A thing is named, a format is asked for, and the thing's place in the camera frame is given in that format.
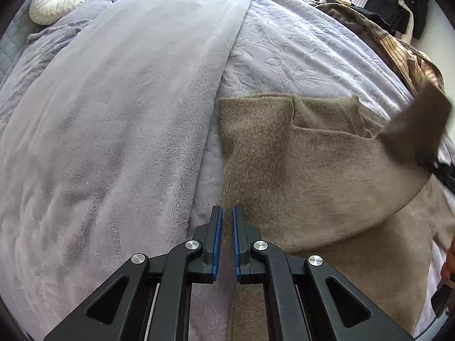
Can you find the lavender plush blanket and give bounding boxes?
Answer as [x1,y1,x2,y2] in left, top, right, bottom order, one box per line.
[1,0,251,340]

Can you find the lavender embossed bedspread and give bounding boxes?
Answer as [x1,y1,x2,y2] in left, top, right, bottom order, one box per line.
[188,0,455,341]

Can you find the tan striped garment pile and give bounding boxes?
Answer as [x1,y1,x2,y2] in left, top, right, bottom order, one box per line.
[302,0,445,95]

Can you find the brown knit sweater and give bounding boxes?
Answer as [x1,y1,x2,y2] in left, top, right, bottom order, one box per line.
[219,84,454,332]

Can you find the dark clothes on rack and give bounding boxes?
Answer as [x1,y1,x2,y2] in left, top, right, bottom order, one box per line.
[365,0,429,39]

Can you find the person's right hand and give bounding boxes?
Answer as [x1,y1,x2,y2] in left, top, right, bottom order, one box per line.
[440,237,455,288]

